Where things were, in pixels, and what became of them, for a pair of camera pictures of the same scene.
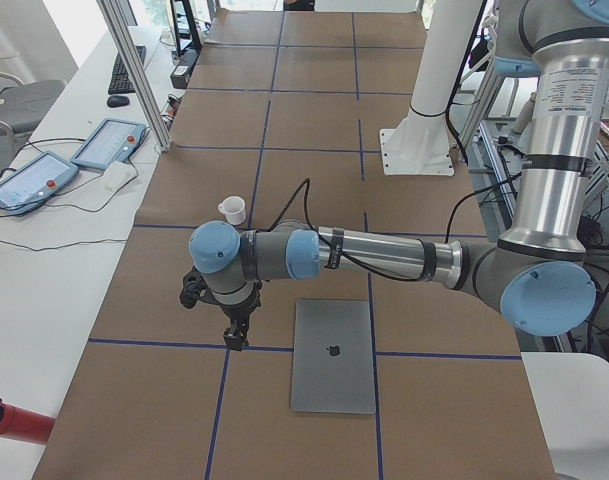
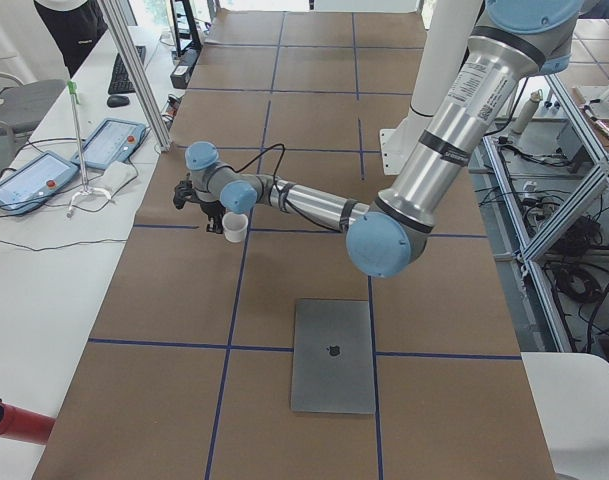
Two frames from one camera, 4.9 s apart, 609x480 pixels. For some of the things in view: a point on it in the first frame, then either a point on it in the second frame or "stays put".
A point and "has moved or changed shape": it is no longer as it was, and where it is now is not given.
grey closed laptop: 332,360 stays put
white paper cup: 234,208 has moved or changed shape
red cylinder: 7,420 stays put
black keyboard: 120,81 stays put
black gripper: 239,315 -> 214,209
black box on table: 180,74 stays put
